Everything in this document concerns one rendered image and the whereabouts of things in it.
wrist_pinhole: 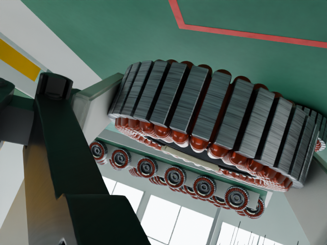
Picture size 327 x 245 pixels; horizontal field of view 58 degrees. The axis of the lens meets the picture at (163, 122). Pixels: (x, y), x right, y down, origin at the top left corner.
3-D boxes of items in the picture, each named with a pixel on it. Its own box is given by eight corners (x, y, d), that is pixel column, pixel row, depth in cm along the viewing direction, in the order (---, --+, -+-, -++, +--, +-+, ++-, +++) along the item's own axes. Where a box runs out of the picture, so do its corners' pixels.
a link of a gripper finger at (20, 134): (39, 160, 10) (-40, 130, 10) (87, 121, 15) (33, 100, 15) (49, 122, 10) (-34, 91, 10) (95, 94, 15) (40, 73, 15)
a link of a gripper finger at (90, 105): (71, 165, 12) (54, 158, 12) (114, 119, 19) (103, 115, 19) (90, 99, 11) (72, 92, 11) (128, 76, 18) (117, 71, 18)
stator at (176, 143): (120, 21, 12) (83, 104, 11) (380, 120, 12) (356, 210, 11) (133, 91, 23) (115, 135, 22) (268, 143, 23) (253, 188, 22)
